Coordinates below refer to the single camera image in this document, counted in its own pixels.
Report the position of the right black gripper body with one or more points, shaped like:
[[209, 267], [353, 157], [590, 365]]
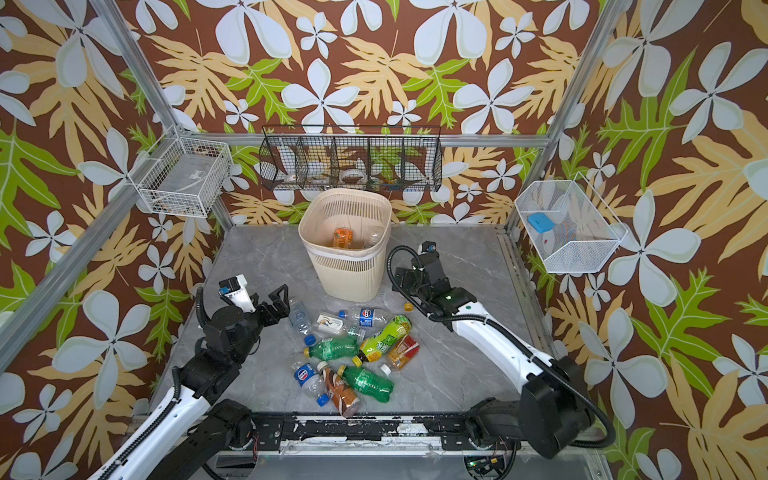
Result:
[[411, 280]]

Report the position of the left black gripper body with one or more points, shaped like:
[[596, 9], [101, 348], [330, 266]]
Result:
[[267, 318]]

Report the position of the clear bottle blue cap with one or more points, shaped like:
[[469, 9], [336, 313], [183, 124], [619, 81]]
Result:
[[300, 321]]

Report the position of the dark green label water bottle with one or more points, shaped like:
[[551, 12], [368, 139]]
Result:
[[373, 236]]

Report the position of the orange red label bottle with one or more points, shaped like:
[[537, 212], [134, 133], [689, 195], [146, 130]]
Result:
[[403, 352]]

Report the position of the pepsi bottle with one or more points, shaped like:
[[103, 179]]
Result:
[[366, 317], [310, 380]]

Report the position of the yellow label juice bottle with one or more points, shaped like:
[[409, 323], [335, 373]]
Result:
[[343, 238]]

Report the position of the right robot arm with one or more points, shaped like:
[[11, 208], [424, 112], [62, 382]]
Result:
[[553, 410]]

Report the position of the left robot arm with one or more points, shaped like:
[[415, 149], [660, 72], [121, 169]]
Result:
[[194, 421]]

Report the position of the beige plastic waste bin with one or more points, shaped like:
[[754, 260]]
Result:
[[348, 274]]

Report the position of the lime green label bottle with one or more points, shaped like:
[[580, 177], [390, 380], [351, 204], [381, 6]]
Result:
[[375, 347]]

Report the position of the white label small bottle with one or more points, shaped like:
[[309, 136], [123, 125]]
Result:
[[332, 325]]

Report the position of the green soda bottle upper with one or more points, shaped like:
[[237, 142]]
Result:
[[333, 348]]

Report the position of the green soda bottle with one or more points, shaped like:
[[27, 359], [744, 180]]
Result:
[[367, 383], [333, 348]]

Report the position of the green soda bottle lower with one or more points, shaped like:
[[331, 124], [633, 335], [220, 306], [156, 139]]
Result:
[[367, 383]]

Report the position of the brown tea bottle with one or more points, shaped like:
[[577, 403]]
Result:
[[341, 394]]

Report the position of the blue object in basket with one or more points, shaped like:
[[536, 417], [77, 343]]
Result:
[[540, 222]]

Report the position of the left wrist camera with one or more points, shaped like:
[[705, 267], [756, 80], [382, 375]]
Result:
[[233, 292]]

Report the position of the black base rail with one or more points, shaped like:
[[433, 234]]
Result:
[[390, 435]]

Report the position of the white wire basket right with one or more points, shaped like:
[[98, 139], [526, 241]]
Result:
[[587, 231]]

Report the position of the white wire basket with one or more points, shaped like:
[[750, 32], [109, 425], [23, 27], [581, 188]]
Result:
[[182, 174], [587, 231]]

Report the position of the black wire wall basket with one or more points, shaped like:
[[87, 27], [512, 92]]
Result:
[[373, 158]]

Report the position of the white wire basket left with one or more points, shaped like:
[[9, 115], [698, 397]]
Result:
[[182, 174]]

